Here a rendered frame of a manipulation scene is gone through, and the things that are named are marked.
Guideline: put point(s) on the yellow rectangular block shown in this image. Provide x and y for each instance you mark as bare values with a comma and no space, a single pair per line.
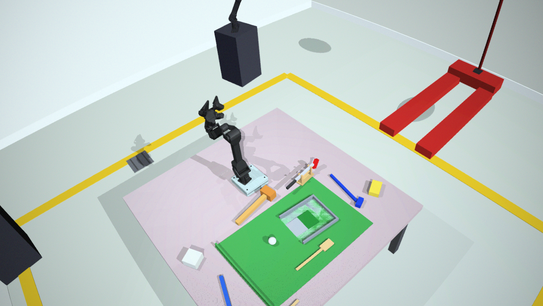
375,188

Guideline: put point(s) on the green flat mat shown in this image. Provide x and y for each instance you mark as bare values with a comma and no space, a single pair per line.
272,268

